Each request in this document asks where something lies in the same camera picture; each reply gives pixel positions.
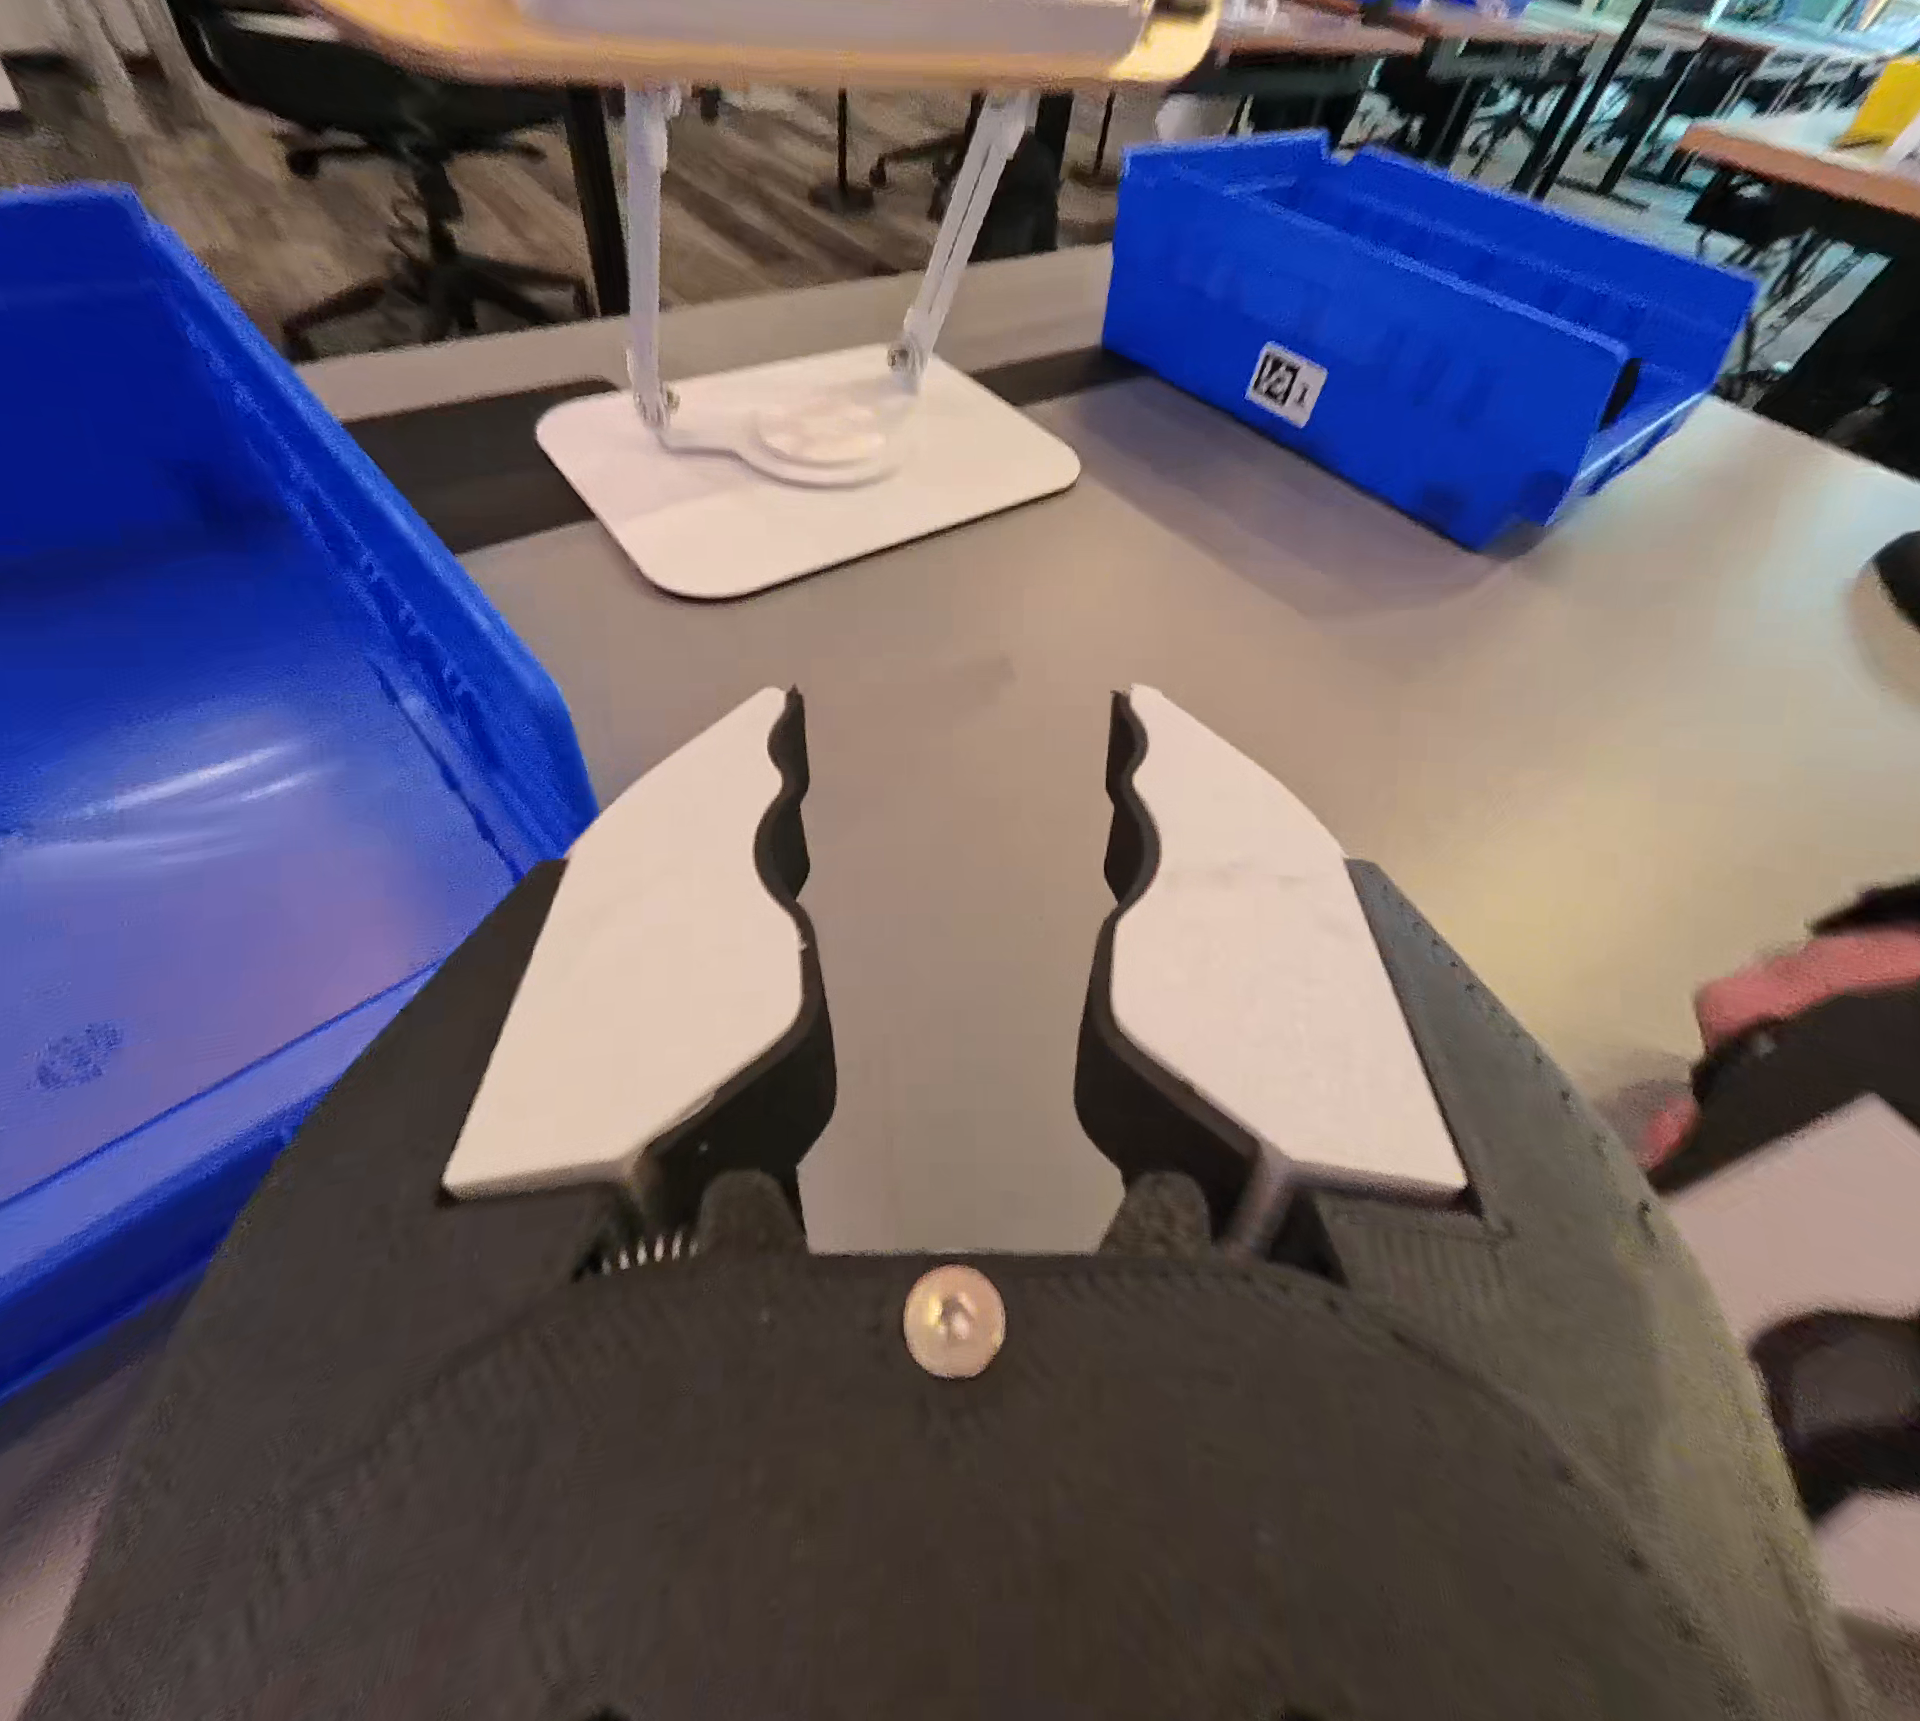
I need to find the long brown desk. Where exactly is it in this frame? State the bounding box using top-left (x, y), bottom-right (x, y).
top-left (1214, 2), bottom-right (1712, 194)

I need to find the blue bin with square tag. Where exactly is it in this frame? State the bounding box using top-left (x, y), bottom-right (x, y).
top-left (1100, 127), bottom-right (1759, 554)

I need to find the plain blue plastic bin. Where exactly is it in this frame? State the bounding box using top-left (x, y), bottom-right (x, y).
top-left (0, 182), bottom-right (600, 1399)

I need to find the wooden table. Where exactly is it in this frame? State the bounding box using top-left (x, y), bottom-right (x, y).
top-left (1676, 114), bottom-right (1920, 404)

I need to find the white document stand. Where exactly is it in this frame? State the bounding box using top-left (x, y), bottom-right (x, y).
top-left (509, 0), bottom-right (1218, 601)

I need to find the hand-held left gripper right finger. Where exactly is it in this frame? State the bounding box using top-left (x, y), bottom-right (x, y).
top-left (1072, 683), bottom-right (1473, 1251)

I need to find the black office chair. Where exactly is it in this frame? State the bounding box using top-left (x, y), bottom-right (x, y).
top-left (195, 25), bottom-right (593, 361)

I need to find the person's right hand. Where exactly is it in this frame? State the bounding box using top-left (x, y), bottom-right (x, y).
top-left (1641, 926), bottom-right (1920, 1162)

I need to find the yellow box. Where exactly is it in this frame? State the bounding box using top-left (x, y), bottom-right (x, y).
top-left (1843, 57), bottom-right (1920, 152)

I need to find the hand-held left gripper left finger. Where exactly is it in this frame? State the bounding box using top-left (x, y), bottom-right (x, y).
top-left (438, 683), bottom-right (840, 1251)

